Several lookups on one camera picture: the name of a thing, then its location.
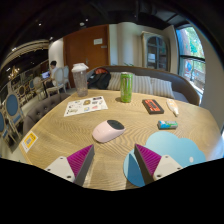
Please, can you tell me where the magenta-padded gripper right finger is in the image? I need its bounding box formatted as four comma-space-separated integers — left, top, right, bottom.
133, 143, 184, 186

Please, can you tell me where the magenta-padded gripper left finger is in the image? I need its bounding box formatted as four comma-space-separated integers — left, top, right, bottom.
44, 143, 96, 187

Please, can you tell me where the light blue cloud-shaped mouse pad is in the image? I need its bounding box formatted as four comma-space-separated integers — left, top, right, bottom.
123, 130, 207, 188

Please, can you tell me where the yellow square sticker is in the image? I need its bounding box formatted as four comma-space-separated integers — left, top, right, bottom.
20, 130, 39, 154

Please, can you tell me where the small teal packet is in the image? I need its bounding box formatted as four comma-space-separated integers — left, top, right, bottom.
157, 120, 179, 130

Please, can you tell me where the cream white tube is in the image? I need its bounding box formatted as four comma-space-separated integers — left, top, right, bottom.
166, 98, 180, 117

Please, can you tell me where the grey tufted bench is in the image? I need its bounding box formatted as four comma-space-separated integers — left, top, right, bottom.
22, 92, 71, 136

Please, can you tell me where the black box with orange print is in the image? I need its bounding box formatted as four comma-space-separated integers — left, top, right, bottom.
141, 98, 165, 115

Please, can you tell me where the white sticker sheet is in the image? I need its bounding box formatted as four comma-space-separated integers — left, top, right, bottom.
63, 95, 109, 118

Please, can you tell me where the striped cushion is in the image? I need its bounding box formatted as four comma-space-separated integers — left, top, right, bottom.
107, 71, 123, 92
150, 77, 176, 100
132, 75, 154, 95

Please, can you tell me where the group of blue-backed chairs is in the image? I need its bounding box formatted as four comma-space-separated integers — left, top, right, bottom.
0, 76, 36, 151

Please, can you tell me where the grey curved sofa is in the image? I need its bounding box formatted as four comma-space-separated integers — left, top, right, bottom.
87, 65, 201, 106

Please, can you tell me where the white chair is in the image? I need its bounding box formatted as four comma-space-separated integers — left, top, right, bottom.
45, 67, 68, 98

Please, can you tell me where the green drink can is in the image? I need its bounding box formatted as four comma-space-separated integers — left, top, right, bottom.
119, 71, 134, 104

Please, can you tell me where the clear shaker bottle, white lid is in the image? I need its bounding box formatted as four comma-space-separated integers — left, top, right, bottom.
70, 62, 90, 98

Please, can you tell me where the person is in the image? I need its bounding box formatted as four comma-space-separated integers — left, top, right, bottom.
46, 60, 60, 88

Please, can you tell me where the black backpack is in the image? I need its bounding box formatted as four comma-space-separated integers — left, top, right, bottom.
87, 67, 112, 90

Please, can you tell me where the dark-framed window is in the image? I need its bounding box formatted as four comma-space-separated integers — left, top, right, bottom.
175, 24, 207, 94

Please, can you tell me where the glass-door cabinet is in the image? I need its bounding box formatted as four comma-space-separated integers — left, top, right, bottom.
141, 31, 170, 72

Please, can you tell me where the brown wooden door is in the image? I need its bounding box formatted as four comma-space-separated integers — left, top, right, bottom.
63, 24, 111, 88

